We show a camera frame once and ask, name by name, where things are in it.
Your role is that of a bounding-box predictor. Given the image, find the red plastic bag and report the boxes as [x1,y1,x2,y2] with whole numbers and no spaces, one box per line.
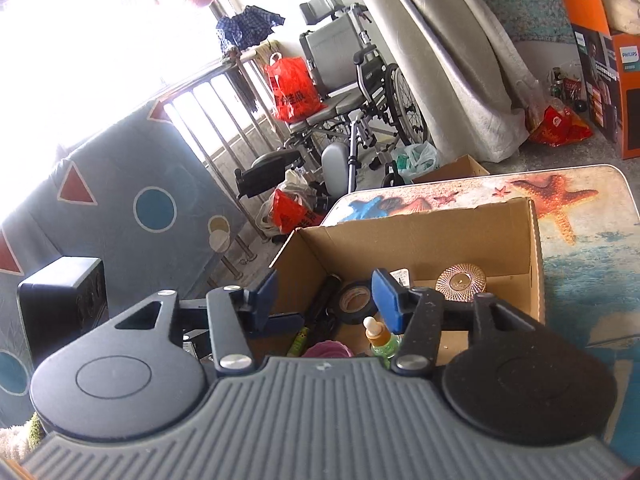
[264,53,323,123]
[270,187,326,235]

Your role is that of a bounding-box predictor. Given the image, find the small dark bottles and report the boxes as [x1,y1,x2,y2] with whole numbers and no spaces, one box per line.
[550,62,587,111]

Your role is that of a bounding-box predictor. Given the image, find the orange appliance box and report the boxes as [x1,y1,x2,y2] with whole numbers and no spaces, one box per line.
[557,0,640,161]

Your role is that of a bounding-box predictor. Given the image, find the grey wheelchair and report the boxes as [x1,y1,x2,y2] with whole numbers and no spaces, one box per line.
[235,0,431,201]

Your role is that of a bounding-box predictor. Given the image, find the small cardboard box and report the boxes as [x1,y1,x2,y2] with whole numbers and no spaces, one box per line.
[411,154,491,184]

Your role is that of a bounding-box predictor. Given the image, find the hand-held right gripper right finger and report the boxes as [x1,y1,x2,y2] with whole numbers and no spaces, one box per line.
[371,267,543,376]

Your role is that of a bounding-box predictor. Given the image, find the green dropper bottle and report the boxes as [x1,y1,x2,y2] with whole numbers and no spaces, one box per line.
[363,316,402,368]

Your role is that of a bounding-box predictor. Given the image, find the black jar with gold lid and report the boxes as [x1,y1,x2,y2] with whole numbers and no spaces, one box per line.
[434,262,487,303]

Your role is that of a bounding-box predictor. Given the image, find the black cylinder flashlight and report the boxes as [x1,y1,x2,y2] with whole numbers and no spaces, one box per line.
[302,274,343,341]

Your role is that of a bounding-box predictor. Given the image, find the white fluffy rug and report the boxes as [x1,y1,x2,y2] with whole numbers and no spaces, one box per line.
[0,412,41,461]

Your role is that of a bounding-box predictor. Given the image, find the green multicolour marker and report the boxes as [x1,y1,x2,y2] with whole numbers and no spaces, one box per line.
[287,326,312,357]

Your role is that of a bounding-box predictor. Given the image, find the black electrical tape roll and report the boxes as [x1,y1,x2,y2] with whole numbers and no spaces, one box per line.
[335,281,383,325]

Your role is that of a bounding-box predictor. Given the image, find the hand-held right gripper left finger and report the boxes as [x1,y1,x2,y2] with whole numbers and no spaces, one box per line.
[112,269,279,376]

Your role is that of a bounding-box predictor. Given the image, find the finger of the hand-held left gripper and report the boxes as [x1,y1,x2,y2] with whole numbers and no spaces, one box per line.
[247,310,307,339]

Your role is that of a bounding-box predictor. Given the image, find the blue checked cloth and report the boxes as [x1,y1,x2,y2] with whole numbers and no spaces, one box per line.
[216,5,287,53]

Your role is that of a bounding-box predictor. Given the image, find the brown cardboard box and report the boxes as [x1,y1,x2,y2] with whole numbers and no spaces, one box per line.
[269,197,546,361]

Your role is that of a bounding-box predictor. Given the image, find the metal railing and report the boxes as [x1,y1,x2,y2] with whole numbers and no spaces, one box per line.
[160,45,311,276]

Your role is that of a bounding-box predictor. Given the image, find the purple ribbed lid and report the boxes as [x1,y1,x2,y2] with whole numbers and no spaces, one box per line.
[301,340,357,361]

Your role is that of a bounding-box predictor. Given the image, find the green and white plastic bag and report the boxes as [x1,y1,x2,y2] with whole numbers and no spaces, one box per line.
[390,141,441,184]

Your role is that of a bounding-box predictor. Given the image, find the red snack bag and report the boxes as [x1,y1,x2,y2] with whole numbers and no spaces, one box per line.
[529,106,595,147]

